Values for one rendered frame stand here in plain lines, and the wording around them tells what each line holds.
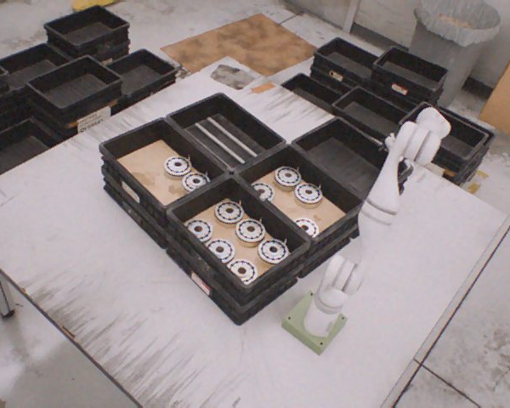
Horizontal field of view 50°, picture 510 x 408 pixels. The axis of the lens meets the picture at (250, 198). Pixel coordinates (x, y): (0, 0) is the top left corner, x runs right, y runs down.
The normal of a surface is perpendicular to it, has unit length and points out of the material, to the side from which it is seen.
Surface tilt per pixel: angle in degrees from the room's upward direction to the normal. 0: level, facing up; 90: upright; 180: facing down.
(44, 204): 0
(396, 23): 90
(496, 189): 0
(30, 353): 0
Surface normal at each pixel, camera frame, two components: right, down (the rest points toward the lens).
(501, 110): -0.55, 0.28
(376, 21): -0.63, 0.50
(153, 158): 0.12, -0.69
